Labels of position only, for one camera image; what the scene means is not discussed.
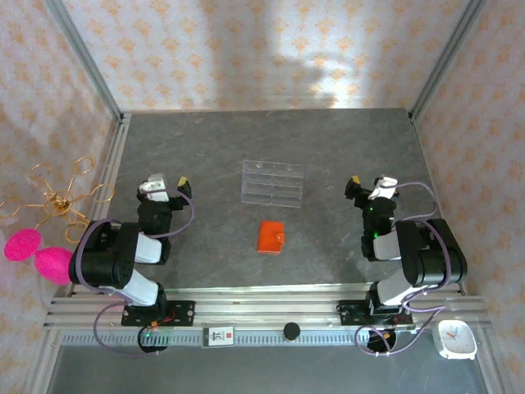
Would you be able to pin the white label tag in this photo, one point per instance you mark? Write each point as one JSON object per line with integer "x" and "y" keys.
{"x": 218, "y": 336}

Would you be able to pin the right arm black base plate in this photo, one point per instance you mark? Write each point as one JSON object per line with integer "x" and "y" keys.
{"x": 348, "y": 312}

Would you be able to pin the aluminium side rail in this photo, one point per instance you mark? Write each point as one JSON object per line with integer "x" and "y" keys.
{"x": 116, "y": 152}

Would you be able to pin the black round knob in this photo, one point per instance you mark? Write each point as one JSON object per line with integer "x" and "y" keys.
{"x": 291, "y": 331}

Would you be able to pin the orange card holder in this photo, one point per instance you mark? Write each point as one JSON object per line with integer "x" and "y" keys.
{"x": 268, "y": 238}

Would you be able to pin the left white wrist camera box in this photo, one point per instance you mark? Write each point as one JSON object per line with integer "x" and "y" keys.
{"x": 153, "y": 185}

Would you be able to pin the white alarm clock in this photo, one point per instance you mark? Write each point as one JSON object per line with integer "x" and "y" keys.
{"x": 455, "y": 340}

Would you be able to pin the aluminium rail frame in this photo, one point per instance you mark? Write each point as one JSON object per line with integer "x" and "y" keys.
{"x": 266, "y": 305}

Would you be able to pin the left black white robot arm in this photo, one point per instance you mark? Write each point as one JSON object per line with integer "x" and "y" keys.
{"x": 102, "y": 262}

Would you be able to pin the pink fuzzy ball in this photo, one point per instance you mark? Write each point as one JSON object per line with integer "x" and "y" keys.
{"x": 22, "y": 245}
{"x": 53, "y": 267}

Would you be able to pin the clear acrylic card stand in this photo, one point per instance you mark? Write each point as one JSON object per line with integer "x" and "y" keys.
{"x": 272, "y": 184}

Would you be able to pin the aluminium frame post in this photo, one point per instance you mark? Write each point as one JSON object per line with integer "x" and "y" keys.
{"x": 86, "y": 57}
{"x": 446, "y": 57}

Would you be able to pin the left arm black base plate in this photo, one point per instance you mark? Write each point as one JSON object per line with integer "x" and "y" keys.
{"x": 184, "y": 314}

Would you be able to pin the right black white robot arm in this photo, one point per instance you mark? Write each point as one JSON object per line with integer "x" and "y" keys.
{"x": 430, "y": 254}

